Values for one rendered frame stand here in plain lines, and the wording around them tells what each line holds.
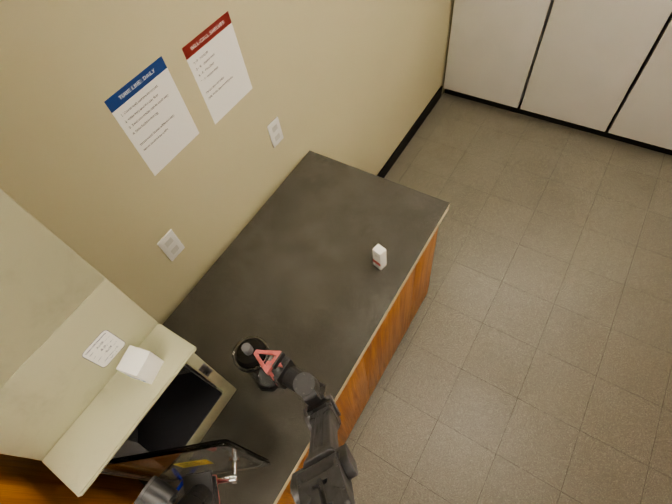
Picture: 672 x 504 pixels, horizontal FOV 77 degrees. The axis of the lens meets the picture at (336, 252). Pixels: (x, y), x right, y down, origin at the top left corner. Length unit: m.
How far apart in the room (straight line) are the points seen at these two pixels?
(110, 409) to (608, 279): 2.62
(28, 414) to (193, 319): 0.83
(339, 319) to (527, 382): 1.30
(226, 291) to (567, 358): 1.83
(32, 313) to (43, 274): 0.07
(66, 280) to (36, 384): 0.20
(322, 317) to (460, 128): 2.35
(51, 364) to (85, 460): 0.20
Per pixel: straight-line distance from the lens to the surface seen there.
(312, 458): 0.82
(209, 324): 1.63
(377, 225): 1.71
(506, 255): 2.83
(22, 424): 0.95
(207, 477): 1.10
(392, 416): 2.37
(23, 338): 0.84
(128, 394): 0.98
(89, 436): 1.00
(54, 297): 0.82
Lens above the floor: 2.32
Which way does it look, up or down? 57 degrees down
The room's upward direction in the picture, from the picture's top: 11 degrees counter-clockwise
